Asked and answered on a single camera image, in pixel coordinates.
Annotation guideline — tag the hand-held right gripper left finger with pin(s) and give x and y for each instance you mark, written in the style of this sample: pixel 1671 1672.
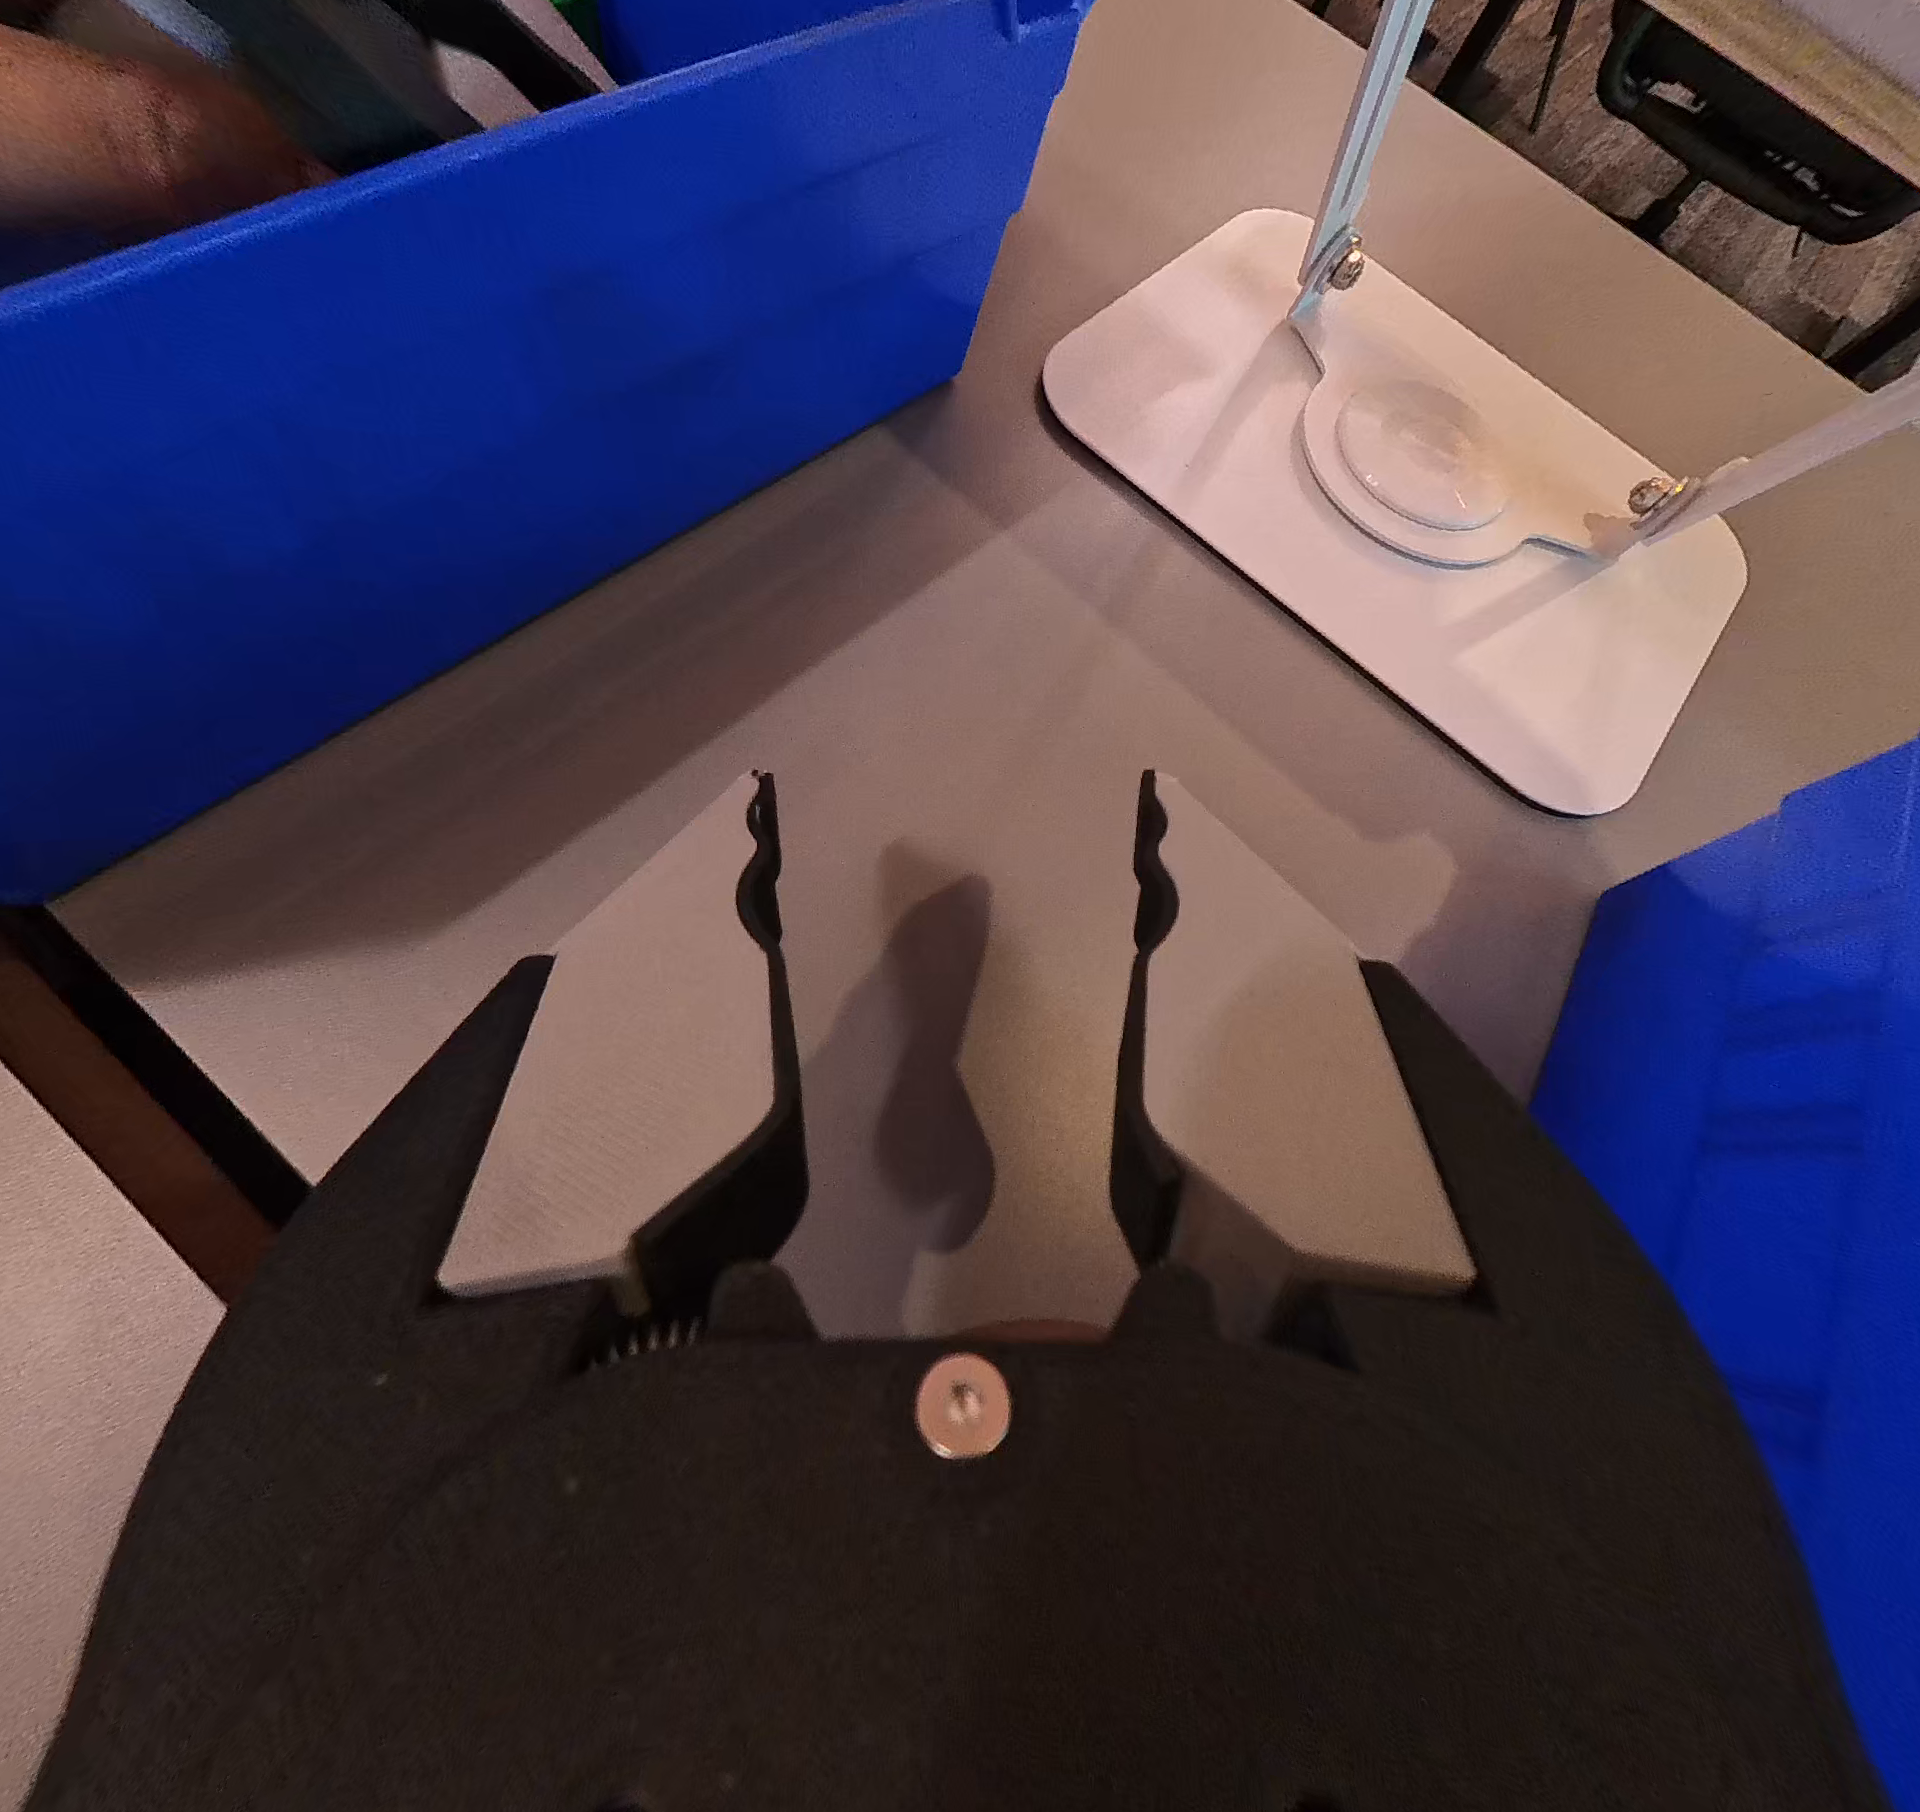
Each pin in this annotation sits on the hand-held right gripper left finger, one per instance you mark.
pixel 630 1091

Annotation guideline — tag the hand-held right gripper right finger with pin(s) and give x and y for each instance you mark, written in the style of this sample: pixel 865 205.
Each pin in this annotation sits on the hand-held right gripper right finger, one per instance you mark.
pixel 1290 1091

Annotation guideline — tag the blue plastic bin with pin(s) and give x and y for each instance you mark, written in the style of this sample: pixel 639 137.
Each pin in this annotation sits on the blue plastic bin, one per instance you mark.
pixel 450 492
pixel 1770 1091

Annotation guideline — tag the person's left hand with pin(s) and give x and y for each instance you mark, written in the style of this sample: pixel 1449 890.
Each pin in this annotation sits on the person's left hand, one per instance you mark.
pixel 135 132

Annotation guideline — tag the green cube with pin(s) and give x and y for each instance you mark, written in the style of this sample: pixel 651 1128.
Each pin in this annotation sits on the green cube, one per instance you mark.
pixel 557 0

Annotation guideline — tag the white desk stand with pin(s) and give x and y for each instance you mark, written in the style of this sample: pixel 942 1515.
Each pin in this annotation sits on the white desk stand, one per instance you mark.
pixel 1199 386

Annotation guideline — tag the black office chair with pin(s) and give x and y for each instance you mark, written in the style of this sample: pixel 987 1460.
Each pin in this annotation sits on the black office chair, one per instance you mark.
pixel 1724 170

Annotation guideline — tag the round wooden table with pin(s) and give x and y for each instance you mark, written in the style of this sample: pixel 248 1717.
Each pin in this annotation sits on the round wooden table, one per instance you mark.
pixel 1681 5

